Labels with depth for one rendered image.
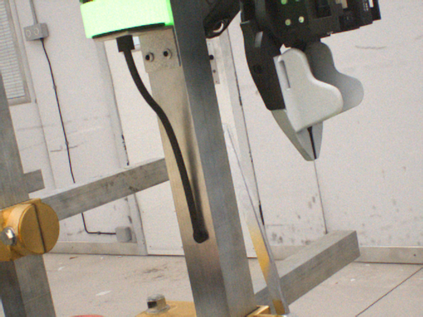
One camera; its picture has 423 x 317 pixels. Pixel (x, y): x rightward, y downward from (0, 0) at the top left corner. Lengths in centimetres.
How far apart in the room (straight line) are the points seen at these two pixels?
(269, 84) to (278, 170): 332
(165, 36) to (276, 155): 334
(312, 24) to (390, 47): 292
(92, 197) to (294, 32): 39
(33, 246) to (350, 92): 33
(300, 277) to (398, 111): 277
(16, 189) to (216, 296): 26
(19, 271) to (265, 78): 32
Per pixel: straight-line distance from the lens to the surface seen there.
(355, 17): 61
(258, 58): 60
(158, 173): 99
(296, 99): 62
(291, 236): 399
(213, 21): 67
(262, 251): 67
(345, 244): 86
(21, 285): 79
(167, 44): 59
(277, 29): 61
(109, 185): 93
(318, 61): 65
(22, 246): 76
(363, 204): 371
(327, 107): 61
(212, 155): 60
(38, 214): 77
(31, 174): 117
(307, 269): 79
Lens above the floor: 107
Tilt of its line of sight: 8 degrees down
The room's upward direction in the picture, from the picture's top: 11 degrees counter-clockwise
